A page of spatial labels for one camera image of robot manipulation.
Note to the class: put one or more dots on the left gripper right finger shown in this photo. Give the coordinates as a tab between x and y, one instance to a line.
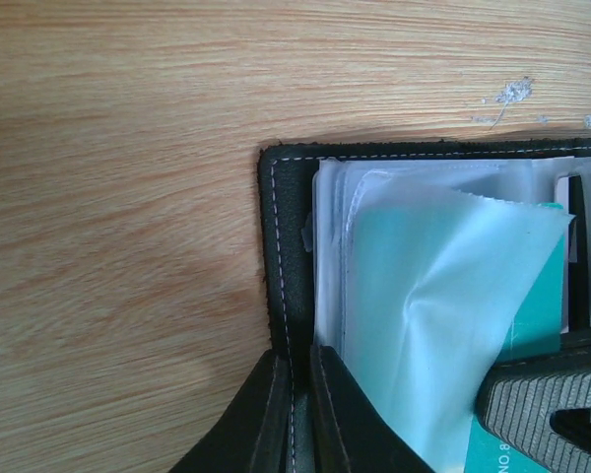
349	434

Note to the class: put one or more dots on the black leather card holder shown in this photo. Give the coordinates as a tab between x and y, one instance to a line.
310	198

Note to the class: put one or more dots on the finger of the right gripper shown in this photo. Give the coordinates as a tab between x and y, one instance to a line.
540	405

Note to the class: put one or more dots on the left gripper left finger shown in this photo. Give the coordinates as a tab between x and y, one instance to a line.
251	434

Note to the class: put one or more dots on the teal credit card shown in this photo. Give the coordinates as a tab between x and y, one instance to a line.
439	293

